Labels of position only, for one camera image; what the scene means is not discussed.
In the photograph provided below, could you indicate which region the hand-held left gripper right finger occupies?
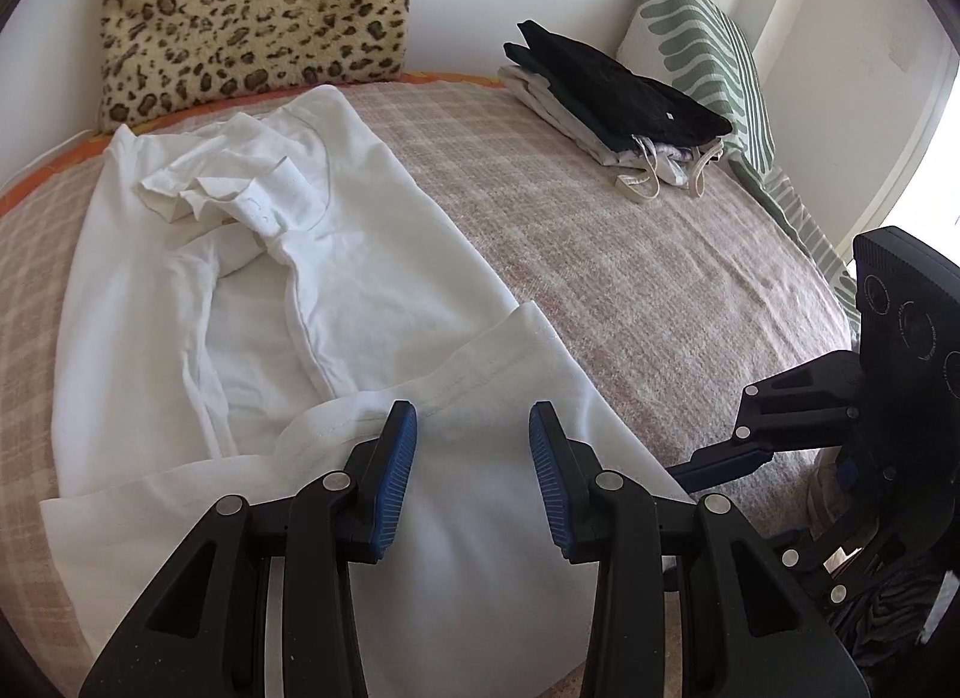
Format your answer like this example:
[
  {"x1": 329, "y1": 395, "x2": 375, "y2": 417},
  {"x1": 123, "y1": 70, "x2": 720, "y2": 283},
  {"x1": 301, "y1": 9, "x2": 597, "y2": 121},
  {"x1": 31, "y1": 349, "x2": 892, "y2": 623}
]
[{"x1": 529, "y1": 402, "x2": 875, "y2": 698}]

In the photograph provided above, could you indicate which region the white T-shirt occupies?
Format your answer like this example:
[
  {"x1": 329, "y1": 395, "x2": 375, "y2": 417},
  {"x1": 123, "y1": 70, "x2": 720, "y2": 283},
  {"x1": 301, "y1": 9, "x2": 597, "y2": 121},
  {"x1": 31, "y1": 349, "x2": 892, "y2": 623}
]
[{"x1": 39, "y1": 84, "x2": 695, "y2": 698}]

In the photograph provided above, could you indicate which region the pink plaid blanket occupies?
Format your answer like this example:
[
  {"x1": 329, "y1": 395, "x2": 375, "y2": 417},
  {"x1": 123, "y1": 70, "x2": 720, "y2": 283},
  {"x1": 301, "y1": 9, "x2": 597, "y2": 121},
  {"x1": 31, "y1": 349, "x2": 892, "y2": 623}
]
[{"x1": 0, "y1": 79, "x2": 860, "y2": 698}]

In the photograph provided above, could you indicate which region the white folded garment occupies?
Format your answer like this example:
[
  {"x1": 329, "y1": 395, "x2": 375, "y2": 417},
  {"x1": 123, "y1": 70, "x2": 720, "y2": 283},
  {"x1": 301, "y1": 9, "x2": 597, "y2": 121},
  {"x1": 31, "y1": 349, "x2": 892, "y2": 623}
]
[{"x1": 497, "y1": 64, "x2": 638, "y2": 166}]

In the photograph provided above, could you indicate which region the black folded garment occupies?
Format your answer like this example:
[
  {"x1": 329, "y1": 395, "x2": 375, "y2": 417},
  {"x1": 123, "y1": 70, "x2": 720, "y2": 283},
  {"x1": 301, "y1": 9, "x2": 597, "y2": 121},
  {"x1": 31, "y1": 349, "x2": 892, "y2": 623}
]
[{"x1": 502, "y1": 19, "x2": 734, "y2": 150}]

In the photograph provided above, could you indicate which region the green striped white pillow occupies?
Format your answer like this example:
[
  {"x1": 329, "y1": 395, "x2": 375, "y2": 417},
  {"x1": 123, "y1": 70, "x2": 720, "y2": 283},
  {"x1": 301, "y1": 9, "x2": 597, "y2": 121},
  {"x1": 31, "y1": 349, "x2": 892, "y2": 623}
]
[{"x1": 616, "y1": 0, "x2": 777, "y2": 178}]

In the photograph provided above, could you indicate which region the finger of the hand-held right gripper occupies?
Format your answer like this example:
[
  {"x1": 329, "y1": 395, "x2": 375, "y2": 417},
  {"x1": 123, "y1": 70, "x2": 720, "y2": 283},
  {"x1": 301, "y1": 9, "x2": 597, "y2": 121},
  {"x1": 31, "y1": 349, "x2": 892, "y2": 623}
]
[
  {"x1": 766, "y1": 465, "x2": 938, "y2": 618},
  {"x1": 666, "y1": 351, "x2": 863, "y2": 490}
]

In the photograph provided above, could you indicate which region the grey striped clothing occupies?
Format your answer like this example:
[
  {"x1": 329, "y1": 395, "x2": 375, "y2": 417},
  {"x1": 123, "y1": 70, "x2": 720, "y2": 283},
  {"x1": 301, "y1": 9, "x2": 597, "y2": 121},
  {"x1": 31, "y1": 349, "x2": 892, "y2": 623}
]
[{"x1": 840, "y1": 563, "x2": 946, "y2": 669}]

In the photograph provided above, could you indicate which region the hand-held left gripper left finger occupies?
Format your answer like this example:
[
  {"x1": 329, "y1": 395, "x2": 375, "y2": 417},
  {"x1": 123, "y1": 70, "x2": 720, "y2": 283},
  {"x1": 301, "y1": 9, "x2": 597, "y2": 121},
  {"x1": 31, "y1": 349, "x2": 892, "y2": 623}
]
[{"x1": 79, "y1": 400, "x2": 418, "y2": 698}]

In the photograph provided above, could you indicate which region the leopard print cushion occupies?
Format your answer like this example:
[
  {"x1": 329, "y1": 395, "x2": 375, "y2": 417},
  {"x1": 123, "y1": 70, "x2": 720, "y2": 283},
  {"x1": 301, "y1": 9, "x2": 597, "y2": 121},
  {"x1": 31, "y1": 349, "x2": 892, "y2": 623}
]
[{"x1": 100, "y1": 0, "x2": 419, "y2": 133}]

